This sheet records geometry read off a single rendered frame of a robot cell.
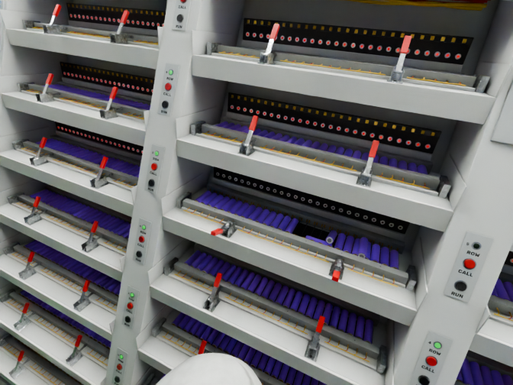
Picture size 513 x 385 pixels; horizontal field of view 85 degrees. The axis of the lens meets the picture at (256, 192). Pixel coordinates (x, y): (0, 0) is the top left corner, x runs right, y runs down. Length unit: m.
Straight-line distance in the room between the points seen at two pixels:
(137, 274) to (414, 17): 0.96
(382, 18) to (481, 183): 0.47
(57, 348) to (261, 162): 0.97
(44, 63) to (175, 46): 0.67
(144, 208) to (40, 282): 0.56
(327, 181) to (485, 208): 0.27
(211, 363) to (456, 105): 0.55
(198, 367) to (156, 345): 0.67
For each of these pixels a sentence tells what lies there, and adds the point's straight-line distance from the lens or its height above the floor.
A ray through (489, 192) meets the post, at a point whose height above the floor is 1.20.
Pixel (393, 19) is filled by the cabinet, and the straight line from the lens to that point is 0.87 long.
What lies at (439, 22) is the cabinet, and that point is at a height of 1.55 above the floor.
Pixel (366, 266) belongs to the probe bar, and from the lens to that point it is 0.67.
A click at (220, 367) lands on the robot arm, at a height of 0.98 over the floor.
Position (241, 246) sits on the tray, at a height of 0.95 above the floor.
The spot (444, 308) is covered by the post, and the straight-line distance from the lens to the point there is 0.66.
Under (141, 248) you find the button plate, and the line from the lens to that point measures 0.83.
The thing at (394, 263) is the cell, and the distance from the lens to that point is 0.70.
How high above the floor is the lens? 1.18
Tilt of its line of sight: 10 degrees down
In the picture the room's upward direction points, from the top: 14 degrees clockwise
